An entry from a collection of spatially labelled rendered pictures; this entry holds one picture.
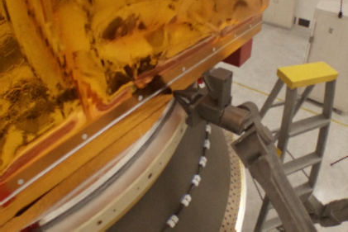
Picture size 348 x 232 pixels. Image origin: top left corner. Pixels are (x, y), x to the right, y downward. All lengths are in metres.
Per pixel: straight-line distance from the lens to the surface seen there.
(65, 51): 0.35
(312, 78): 1.34
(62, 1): 0.33
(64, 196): 0.47
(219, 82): 0.48
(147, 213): 0.62
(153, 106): 0.57
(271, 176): 0.51
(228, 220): 0.99
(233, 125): 0.51
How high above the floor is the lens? 2.12
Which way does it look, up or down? 35 degrees down
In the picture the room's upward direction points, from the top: 3 degrees counter-clockwise
